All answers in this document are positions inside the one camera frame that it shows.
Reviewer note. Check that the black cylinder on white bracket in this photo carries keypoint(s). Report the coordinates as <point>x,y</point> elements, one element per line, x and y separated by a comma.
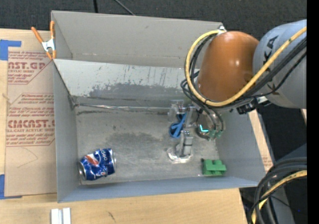
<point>245,109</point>

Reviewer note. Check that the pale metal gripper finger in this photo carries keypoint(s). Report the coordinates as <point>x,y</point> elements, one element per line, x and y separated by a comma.
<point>178,108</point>
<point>186,143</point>

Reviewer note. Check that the brown cardboard board red print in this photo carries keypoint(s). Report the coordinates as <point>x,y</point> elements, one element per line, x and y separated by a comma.
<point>30,108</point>

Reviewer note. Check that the crushed blue soda can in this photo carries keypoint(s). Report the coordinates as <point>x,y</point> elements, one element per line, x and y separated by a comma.
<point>97,164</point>

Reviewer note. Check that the green toy building brick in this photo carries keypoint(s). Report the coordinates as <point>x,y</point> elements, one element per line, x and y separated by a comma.
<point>213,167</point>

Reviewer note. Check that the grey metal bin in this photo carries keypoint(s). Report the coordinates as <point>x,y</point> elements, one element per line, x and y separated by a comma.
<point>139,141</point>

